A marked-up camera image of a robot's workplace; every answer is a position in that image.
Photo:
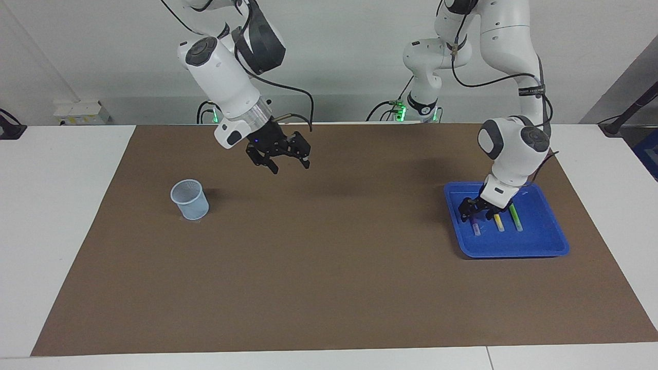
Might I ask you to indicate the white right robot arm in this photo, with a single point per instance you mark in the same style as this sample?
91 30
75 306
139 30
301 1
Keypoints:
223 77

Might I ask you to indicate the translucent plastic cup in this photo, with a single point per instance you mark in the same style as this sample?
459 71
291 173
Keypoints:
191 203

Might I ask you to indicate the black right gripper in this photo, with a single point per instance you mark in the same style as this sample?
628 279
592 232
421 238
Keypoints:
270 141

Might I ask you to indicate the purple marker pen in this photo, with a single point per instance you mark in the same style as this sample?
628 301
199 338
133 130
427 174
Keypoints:
476 228

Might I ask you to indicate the yellow marker pen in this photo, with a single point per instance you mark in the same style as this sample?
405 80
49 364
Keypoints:
499 224

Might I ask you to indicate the white power strip box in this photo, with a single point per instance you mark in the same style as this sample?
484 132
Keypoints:
82 113

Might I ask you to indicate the green marker pen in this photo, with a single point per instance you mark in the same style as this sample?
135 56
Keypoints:
516 220

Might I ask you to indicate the black clamp mount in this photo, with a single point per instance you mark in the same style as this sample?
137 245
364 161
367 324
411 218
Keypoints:
10 131

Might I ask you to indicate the blue crate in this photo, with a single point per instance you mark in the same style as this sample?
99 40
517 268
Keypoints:
649 154

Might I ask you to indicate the brown table mat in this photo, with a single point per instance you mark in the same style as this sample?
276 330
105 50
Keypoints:
329 257

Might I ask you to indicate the black stand leg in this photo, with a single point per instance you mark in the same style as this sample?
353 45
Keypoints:
629 110

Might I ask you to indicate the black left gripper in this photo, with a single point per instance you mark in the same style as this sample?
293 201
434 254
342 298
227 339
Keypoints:
493 203

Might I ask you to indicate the blue plastic tray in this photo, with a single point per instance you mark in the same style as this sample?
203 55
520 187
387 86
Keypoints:
534 241

